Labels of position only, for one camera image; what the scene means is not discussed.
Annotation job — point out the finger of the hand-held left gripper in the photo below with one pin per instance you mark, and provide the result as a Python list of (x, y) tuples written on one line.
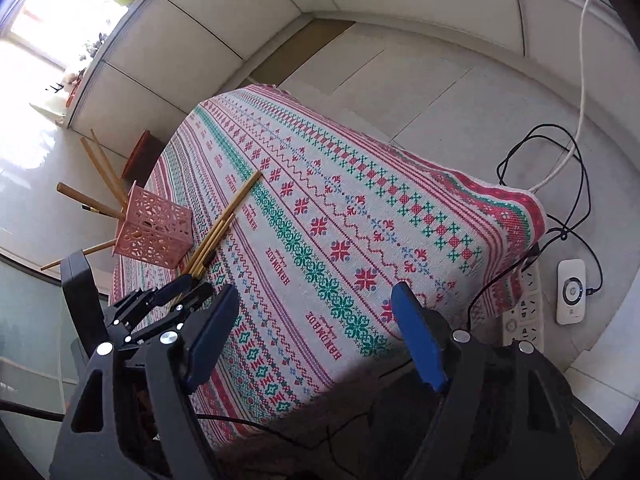
[(185, 307), (170, 292)]

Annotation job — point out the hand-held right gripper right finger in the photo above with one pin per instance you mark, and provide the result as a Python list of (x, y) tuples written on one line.
[(417, 345)]

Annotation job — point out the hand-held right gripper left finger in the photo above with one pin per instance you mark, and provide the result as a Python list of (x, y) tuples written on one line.
[(210, 340)]

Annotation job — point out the pink perforated plastic basket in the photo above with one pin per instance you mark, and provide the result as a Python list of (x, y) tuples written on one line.
[(155, 230)]

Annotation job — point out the dark wooden chopstick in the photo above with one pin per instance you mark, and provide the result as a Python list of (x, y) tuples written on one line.
[(97, 210)]

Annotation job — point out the long wooden chopstick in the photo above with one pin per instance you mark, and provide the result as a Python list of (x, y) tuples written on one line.
[(235, 207)]

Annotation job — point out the frosted glass sliding door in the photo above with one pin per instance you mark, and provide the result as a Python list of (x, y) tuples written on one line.
[(30, 310)]

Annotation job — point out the person's dark trouser leg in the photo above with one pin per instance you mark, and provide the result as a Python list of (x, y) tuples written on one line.
[(360, 410)]

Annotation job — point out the white power strip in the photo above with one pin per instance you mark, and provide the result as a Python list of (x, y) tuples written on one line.
[(522, 305)]

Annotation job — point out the red trash bin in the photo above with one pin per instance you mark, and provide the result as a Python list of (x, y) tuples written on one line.
[(142, 157)]

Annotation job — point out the patterned red green tablecloth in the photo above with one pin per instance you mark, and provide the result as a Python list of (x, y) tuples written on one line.
[(350, 200)]

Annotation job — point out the white flat electronic device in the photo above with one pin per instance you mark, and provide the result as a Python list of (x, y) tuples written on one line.
[(571, 292)]

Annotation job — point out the red bowl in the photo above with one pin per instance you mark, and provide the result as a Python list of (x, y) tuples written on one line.
[(74, 96)]

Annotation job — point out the white kitchen countertop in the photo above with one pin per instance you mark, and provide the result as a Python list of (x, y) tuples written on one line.
[(107, 45)]

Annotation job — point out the brown floor mat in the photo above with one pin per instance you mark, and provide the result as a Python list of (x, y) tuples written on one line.
[(305, 50)]

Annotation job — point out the white kitchen cabinets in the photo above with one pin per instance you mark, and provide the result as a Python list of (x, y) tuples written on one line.
[(225, 20)]

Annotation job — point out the bright kitchen window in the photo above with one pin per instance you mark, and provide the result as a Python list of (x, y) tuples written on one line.
[(50, 15)]

